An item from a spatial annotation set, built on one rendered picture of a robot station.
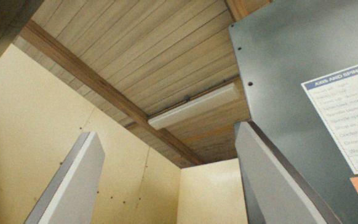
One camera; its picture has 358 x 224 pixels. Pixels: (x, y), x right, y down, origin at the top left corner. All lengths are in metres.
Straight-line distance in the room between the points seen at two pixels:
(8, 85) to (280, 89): 1.04
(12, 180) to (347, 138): 1.02
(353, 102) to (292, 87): 0.11
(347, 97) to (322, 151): 0.12
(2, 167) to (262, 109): 0.93
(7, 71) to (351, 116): 1.17
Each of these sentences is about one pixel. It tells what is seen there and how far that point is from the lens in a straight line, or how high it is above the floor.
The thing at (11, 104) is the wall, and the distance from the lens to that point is 1.03.
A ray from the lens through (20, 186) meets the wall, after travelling 0.97.
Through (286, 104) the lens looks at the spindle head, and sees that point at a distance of 0.43.
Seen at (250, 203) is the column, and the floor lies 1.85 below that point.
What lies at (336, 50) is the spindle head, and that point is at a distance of 0.52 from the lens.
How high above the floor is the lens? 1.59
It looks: 42 degrees up
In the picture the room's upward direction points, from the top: 6 degrees clockwise
